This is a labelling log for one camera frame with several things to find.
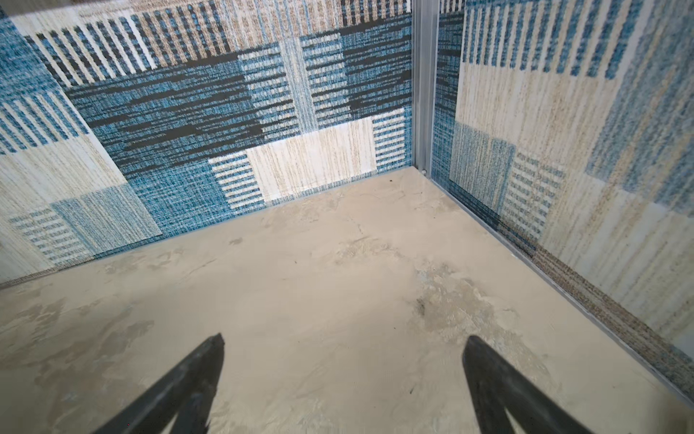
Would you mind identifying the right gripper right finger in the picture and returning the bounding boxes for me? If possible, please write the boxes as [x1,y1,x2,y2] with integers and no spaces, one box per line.
[462,335,589,433]

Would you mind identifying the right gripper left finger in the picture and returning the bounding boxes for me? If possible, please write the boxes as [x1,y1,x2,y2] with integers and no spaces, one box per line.
[96,334,225,433]

